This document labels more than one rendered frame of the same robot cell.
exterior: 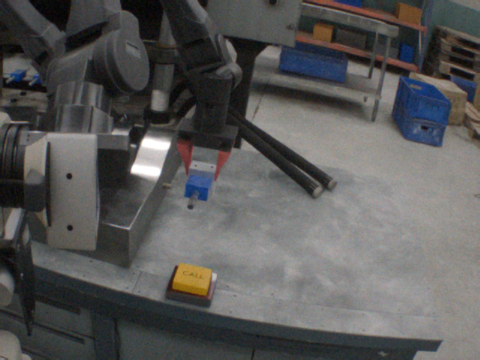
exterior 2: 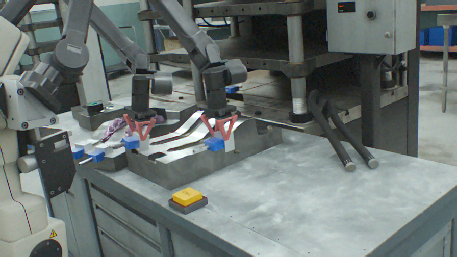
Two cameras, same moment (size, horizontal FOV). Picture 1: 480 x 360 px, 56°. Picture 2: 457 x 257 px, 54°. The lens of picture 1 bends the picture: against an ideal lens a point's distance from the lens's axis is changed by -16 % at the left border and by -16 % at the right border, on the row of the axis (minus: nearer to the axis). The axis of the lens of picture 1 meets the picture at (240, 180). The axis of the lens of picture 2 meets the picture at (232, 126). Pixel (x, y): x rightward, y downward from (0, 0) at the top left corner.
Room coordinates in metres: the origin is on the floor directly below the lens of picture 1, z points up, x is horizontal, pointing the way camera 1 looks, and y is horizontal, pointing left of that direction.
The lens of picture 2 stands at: (0.09, -0.89, 1.37)
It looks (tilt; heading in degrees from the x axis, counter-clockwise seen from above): 17 degrees down; 48
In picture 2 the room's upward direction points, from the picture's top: 6 degrees counter-clockwise
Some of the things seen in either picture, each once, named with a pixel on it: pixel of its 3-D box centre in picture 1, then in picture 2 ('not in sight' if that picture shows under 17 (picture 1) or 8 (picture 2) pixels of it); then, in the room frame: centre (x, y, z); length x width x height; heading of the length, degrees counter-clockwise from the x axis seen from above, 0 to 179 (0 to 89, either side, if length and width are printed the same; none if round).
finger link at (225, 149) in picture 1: (211, 155); (222, 124); (0.90, 0.06, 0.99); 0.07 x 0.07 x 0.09; 87
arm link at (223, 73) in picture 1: (215, 85); (216, 79); (0.90, 0.07, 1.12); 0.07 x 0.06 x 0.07; 172
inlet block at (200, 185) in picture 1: (197, 190); (211, 145); (0.86, 0.07, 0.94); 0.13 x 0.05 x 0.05; 177
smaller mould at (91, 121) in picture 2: not in sight; (103, 116); (1.03, 1.10, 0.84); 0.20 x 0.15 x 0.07; 177
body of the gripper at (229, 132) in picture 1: (209, 118); (217, 100); (0.90, 0.07, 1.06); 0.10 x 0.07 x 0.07; 87
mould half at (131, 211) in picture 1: (108, 167); (206, 138); (1.02, 0.29, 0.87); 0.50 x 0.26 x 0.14; 177
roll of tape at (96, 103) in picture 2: not in sight; (95, 106); (1.01, 1.12, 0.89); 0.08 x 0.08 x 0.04
